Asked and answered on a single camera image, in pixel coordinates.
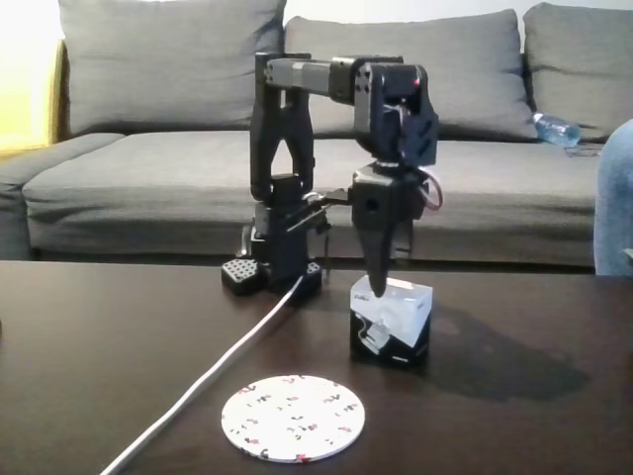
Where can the dark flat booklet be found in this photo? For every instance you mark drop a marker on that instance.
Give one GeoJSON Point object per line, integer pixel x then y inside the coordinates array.
{"type": "Point", "coordinates": [586, 151]}

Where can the yellow wooden board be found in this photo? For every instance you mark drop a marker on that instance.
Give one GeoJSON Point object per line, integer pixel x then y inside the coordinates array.
{"type": "Point", "coordinates": [58, 94]}

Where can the round white patterned coaster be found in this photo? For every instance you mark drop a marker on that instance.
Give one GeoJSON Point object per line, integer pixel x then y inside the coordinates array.
{"type": "Point", "coordinates": [294, 418]}

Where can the large grey back cushion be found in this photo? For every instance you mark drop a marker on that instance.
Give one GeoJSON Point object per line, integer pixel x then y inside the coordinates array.
{"type": "Point", "coordinates": [168, 64]}

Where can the black connector box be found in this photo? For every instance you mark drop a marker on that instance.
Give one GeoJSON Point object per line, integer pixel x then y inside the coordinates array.
{"type": "Point", "coordinates": [309, 213]}

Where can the person's leg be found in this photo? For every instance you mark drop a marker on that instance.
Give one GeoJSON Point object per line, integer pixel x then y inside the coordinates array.
{"type": "Point", "coordinates": [615, 208]}

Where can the black and white servo box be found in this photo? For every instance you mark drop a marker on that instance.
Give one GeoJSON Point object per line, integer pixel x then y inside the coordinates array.
{"type": "Point", "coordinates": [390, 326]}

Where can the wide grey back cushion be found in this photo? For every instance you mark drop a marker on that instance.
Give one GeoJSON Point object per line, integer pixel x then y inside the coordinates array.
{"type": "Point", "coordinates": [470, 74]}

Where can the grey fabric sofa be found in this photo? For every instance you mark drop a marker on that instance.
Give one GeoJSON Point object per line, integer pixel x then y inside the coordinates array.
{"type": "Point", "coordinates": [148, 188]}

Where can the clear plastic water bottle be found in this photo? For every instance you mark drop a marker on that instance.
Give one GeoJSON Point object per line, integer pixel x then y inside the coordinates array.
{"type": "Point", "coordinates": [556, 129]}

